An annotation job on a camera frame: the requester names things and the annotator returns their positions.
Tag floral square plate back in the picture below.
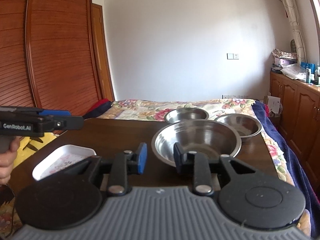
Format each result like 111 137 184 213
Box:
32 145 97 181

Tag large steel bowl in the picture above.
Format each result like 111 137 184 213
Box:
151 119 242 167

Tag small steel bowl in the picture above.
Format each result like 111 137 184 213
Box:
164 107 209 124

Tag medium steel bowl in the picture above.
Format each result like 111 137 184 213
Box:
214 113 262 141

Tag person left hand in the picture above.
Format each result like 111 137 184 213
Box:
0 137 20 185

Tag yellow plush toy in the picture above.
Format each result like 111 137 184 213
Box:
13 133 57 168

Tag red and navy pillows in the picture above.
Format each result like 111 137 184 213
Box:
83 99 112 120

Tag floral bedspread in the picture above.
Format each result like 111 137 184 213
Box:
13 108 307 239

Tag wooden louvered wardrobe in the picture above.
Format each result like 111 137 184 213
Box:
1 0 114 115

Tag white paper box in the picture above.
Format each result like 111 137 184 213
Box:
264 95 283 114

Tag wooden low cabinet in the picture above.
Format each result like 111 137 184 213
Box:
270 72 319 189

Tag stack of folded cloths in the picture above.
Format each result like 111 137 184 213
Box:
270 49 298 74

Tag clear plastic bag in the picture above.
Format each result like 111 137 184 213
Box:
281 63 306 81

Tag blue tube bottle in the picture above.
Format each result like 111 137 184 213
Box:
305 68 312 84

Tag patterned curtain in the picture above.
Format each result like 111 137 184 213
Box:
281 0 307 63

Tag wall outlet strip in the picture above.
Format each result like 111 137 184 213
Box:
222 94 249 99

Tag wall light switch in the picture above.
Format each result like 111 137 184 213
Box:
227 53 239 60

